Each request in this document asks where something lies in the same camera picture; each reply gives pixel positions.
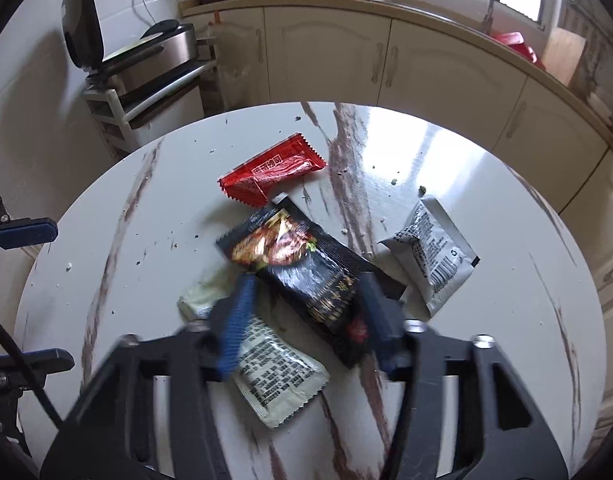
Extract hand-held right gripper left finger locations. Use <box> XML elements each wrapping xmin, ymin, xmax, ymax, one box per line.
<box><xmin>39</xmin><ymin>272</ymin><xmax>260</xmax><ymax>480</ymax></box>

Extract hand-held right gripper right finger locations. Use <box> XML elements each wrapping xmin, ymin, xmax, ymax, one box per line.
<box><xmin>359</xmin><ymin>272</ymin><xmax>569</xmax><ymax>480</ymax></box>

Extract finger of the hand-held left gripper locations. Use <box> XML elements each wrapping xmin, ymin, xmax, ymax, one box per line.
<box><xmin>0</xmin><ymin>195</ymin><xmax>58</xmax><ymax>256</ymax></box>
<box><xmin>0</xmin><ymin>349</ymin><xmax>76</xmax><ymax>375</ymax></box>

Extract black snack packet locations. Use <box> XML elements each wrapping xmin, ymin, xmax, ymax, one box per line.
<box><xmin>215</xmin><ymin>195</ymin><xmax>407</xmax><ymax>370</ymax></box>

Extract pale crumpled packet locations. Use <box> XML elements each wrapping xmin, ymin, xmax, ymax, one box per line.
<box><xmin>178</xmin><ymin>267</ymin><xmax>247</xmax><ymax>321</ymax></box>

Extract white printed sachet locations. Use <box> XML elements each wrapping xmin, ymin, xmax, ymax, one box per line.
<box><xmin>231</xmin><ymin>315</ymin><xmax>331</xmax><ymax>430</ymax></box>

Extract silver sachet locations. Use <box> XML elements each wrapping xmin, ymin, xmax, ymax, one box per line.
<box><xmin>377</xmin><ymin>197</ymin><xmax>481</xmax><ymax>318</ymax></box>

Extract red snack packet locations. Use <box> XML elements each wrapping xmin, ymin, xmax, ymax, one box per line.
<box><xmin>217</xmin><ymin>132</ymin><xmax>327</xmax><ymax>207</ymax></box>

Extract white kitchen cart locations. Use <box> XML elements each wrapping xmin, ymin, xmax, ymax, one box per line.
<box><xmin>83</xmin><ymin>57</ymin><xmax>218</xmax><ymax>156</ymax></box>

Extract round marble table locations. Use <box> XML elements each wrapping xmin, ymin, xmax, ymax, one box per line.
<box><xmin>14</xmin><ymin>101</ymin><xmax>599</xmax><ymax>480</ymax></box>

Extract black kitchen appliance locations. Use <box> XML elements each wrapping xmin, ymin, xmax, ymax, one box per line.
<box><xmin>61</xmin><ymin>0</ymin><xmax>107</xmax><ymax>81</ymax></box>

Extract stainless steel rice cooker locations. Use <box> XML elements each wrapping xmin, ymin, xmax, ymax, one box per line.
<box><xmin>104</xmin><ymin>20</ymin><xmax>200</xmax><ymax>96</ymax></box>

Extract cream kitchen cabinets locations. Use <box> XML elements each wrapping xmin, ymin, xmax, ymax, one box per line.
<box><xmin>181</xmin><ymin>0</ymin><xmax>613</xmax><ymax>436</ymax></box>

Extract red basin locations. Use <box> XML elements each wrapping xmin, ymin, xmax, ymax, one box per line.
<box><xmin>491</xmin><ymin>31</ymin><xmax>547</xmax><ymax>68</ymax></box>

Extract wooden cutting board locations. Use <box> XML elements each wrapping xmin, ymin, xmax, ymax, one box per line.
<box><xmin>541</xmin><ymin>27</ymin><xmax>587</xmax><ymax>86</ymax></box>

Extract kitchen faucet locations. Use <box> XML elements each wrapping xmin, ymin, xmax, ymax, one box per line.
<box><xmin>479</xmin><ymin>0</ymin><xmax>499</xmax><ymax>36</ymax></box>

